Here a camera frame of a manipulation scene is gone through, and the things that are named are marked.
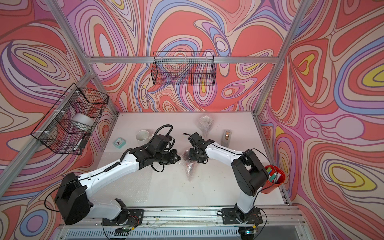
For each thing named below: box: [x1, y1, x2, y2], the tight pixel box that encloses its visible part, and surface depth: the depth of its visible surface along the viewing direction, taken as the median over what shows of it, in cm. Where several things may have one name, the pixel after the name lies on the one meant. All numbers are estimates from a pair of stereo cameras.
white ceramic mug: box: [135, 130, 153, 145], surface depth 98 cm
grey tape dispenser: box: [221, 129, 232, 148], surface depth 103 cm
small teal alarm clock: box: [113, 137, 126, 149], surface depth 101 cm
